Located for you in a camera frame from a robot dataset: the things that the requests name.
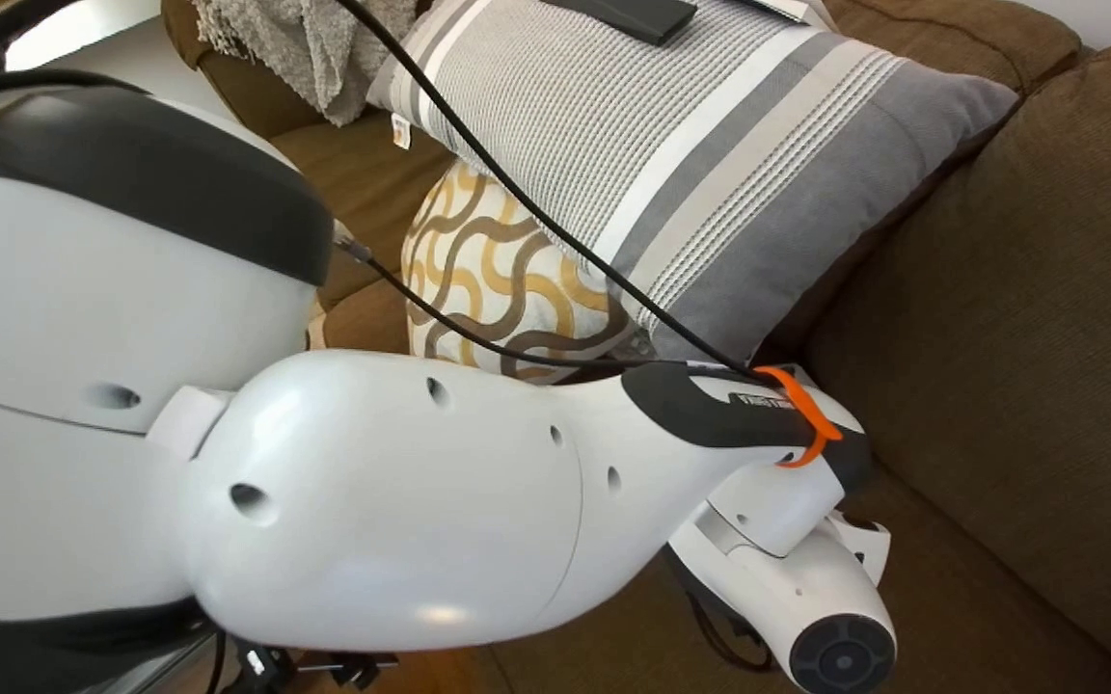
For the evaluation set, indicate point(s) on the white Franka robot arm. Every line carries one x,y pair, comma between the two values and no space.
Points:
363,503

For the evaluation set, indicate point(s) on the black remote control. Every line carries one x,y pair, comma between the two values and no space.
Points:
627,15

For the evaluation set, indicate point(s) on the wavy patterned beige pillow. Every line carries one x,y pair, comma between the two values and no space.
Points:
491,258

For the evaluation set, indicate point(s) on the grey striped pillow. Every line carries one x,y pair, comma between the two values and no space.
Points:
734,168

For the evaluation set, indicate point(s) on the white pillow tag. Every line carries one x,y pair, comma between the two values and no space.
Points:
404,134

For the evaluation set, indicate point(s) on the large orange black clamp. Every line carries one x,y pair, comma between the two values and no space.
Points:
325,668

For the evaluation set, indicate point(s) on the grey knitted blanket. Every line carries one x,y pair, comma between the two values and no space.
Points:
300,41

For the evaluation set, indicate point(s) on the brown fabric sofa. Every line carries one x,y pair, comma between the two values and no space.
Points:
1004,448

